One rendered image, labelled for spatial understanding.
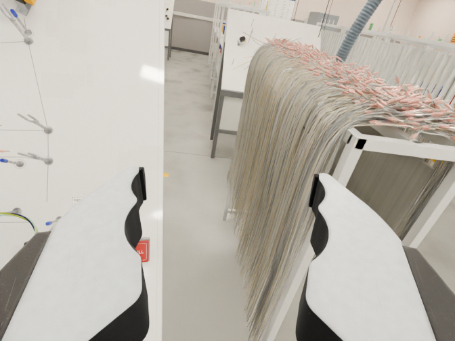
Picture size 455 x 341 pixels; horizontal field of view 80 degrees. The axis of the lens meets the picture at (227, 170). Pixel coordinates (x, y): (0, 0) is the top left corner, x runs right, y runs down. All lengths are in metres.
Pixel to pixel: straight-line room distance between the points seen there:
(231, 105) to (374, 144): 2.62
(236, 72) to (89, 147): 2.74
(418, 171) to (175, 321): 1.50
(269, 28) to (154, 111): 3.09
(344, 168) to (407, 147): 0.15
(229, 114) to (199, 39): 8.34
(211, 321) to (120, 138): 1.42
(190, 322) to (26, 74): 1.55
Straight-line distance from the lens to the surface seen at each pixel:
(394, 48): 4.00
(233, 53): 3.45
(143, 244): 0.70
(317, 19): 7.15
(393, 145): 0.76
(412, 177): 1.06
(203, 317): 1.92
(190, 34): 11.45
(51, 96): 0.79
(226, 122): 3.30
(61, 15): 0.86
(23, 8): 0.88
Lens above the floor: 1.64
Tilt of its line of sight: 30 degrees down
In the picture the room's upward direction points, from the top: 11 degrees clockwise
